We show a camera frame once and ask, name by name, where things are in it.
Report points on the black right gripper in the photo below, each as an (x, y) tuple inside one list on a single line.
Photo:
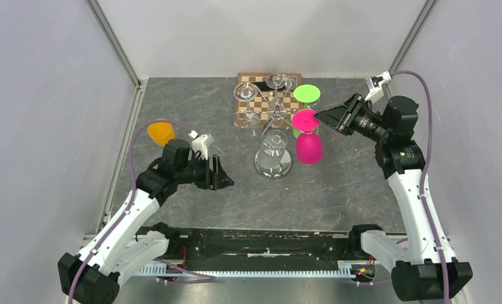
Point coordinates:
[(342, 118)]

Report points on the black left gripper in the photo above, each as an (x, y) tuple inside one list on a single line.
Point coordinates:
[(216, 180)]

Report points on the pink plastic wine glass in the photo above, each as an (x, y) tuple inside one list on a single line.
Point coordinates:
[(309, 147)]

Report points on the chrome wine glass rack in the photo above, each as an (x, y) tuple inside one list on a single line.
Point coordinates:
[(283, 125)]

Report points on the orange plastic wine glass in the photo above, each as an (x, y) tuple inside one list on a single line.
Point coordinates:
[(161, 133)]

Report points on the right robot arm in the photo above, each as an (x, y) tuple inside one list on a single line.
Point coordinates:
[(428, 268)]

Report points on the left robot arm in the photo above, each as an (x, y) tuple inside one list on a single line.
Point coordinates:
[(97, 272)]

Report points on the green plastic wine glass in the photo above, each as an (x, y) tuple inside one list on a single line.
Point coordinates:
[(309, 96)]

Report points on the clear ribbed wine glass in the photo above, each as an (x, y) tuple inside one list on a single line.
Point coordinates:
[(281, 84)]

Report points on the wooden chess board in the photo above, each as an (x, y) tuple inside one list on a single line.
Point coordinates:
[(260, 103)]

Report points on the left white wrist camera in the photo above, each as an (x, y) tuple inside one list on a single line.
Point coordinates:
[(204, 143)]

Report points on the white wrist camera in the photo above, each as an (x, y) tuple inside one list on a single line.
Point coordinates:
[(204, 143), (375, 86)]

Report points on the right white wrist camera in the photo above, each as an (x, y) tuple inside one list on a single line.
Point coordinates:
[(375, 86)]

